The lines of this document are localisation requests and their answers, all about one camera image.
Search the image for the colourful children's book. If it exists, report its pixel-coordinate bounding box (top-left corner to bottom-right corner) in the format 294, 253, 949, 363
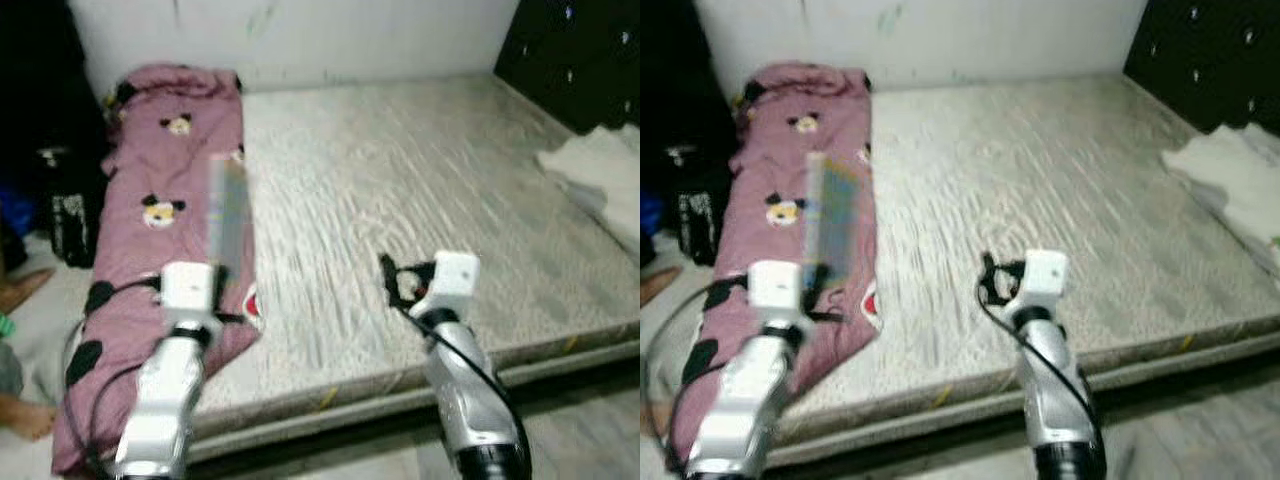
207, 153, 251, 281
803, 152, 863, 291

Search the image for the white pillow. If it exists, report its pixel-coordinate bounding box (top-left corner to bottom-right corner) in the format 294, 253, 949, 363
1160, 122, 1280, 276
535, 125, 641, 256

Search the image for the white quilted mattress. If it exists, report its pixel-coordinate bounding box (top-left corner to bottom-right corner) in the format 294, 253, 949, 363
780, 72, 1280, 426
185, 75, 641, 421

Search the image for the grey bed base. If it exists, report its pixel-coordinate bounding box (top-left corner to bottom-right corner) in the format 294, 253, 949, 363
770, 335, 1280, 469
185, 335, 641, 466

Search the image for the pink cartoon print blanket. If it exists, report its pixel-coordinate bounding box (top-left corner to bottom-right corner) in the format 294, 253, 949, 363
668, 62, 881, 466
52, 63, 263, 476

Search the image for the black bag with white print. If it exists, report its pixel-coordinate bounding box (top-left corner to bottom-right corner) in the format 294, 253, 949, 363
38, 148, 101, 269
672, 145, 723, 266

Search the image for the person's bare leg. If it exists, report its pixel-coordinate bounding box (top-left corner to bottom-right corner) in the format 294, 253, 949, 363
0, 390, 56, 441
640, 265, 681, 306
0, 268, 56, 316

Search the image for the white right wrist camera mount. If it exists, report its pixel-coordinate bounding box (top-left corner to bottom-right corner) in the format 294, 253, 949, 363
430, 252, 481, 313
1023, 250, 1071, 309

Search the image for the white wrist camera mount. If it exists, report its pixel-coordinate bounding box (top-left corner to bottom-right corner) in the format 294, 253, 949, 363
160, 262, 223, 321
430, 252, 481, 313
748, 260, 813, 321
1023, 250, 1071, 309

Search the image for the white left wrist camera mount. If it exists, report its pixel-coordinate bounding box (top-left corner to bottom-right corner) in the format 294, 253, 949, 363
748, 260, 813, 321
160, 262, 223, 321

